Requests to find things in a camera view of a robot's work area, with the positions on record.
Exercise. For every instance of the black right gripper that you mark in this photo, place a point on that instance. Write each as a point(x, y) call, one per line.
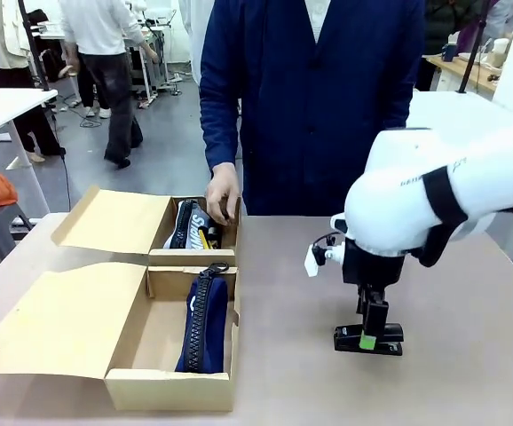
point(372, 264)

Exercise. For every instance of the cardboard box with open lid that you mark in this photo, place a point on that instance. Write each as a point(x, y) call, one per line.
point(61, 324)
point(119, 222)

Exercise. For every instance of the person's right hand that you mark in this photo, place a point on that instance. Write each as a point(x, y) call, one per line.
point(221, 195)

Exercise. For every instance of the navy blue zipper pouch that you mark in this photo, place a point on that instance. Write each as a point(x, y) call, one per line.
point(205, 328)

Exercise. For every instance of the bystander in beige jacket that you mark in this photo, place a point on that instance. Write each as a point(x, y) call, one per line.
point(3, 44)

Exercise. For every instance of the black stapler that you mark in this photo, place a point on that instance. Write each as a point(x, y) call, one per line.
point(389, 339)

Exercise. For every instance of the person's right forearm blue sleeve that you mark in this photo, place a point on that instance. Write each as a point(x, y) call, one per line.
point(221, 133)

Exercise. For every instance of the white paper cup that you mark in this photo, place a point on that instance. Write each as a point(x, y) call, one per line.
point(500, 51)

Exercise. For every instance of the wooden side table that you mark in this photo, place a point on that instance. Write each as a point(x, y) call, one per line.
point(456, 71)

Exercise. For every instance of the black tripod pole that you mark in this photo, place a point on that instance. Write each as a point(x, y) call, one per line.
point(34, 49)

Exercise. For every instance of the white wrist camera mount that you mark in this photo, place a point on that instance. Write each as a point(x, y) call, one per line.
point(316, 262)

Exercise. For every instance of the grey Campus pencil case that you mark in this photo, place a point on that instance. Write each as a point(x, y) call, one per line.
point(190, 226)

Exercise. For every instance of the bystander in white shirt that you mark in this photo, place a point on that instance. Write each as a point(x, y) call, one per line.
point(105, 66)

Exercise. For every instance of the person in blue coat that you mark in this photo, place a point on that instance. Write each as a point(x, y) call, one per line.
point(318, 111)

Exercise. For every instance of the black stand pole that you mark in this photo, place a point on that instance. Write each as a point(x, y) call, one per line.
point(474, 49)

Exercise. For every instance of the white table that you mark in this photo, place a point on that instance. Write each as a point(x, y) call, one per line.
point(3, 111)

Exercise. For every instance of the bystander in dark jacket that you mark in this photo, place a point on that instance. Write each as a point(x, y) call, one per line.
point(447, 22)

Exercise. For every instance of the dark blue mug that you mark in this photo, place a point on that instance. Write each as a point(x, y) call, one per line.
point(449, 53)

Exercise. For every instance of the white equipment rack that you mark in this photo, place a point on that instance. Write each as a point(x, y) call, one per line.
point(154, 53)

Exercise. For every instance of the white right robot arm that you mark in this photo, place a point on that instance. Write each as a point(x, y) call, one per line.
point(416, 191)

